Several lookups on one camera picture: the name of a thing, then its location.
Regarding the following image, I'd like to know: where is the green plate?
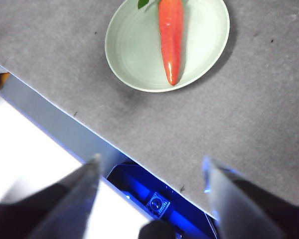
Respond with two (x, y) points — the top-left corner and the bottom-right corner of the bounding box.
(104, 0), (231, 93)

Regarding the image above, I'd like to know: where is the small brown block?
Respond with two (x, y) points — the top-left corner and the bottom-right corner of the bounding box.
(0, 72), (10, 90)

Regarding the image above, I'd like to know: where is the black rounded stand part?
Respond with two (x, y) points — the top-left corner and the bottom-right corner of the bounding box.
(139, 220), (179, 239)

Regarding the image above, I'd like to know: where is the orange carrot with green leaves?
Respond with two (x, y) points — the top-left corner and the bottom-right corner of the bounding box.
(137, 0), (187, 87)

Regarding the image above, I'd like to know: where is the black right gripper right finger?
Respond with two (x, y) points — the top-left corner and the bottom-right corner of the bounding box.
(202, 156), (299, 239)

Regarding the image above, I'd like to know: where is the small black camera module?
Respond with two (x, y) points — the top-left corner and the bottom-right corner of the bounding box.
(146, 191), (170, 219)

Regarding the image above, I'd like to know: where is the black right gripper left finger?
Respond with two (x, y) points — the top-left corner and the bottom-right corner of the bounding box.
(0, 153), (102, 239)

